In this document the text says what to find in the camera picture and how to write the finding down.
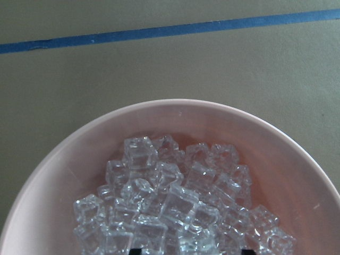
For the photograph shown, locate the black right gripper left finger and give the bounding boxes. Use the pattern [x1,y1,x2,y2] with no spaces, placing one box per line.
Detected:
[130,248,142,255]

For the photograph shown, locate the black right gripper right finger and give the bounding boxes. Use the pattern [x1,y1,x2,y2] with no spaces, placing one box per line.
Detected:
[241,249,254,255]

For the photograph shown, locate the clear ice cubes pile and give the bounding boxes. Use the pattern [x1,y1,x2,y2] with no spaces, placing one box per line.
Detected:
[73,135,296,254]

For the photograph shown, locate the pink bowl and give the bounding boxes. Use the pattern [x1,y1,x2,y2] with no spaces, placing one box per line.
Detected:
[1,99,339,254]

